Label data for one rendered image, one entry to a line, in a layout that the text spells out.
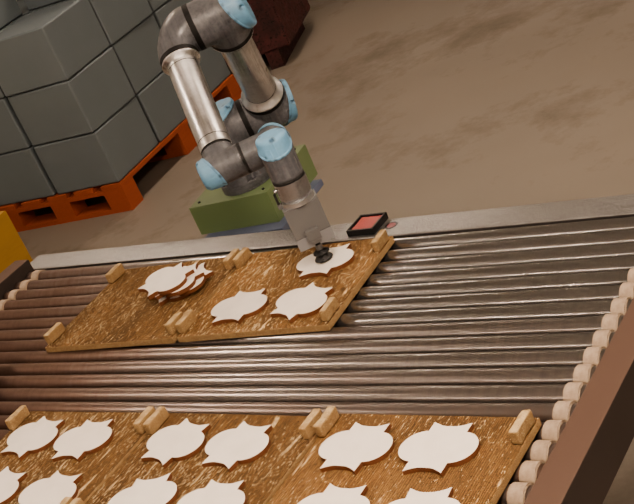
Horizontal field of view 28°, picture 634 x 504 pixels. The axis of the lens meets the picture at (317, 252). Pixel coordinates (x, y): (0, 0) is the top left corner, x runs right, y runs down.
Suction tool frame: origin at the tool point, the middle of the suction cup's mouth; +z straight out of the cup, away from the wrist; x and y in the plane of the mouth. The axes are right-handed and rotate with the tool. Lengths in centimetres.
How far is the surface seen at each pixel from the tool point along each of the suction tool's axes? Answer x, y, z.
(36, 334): 38, -75, 4
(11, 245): 309, -132, 65
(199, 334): -7.3, -32.0, 1.6
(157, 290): 15.6, -39.1, -2.8
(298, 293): -11.1, -8.2, 0.5
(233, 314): -7.3, -23.3, 0.5
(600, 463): -103, 26, 4
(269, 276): 6.4, -13.2, 1.6
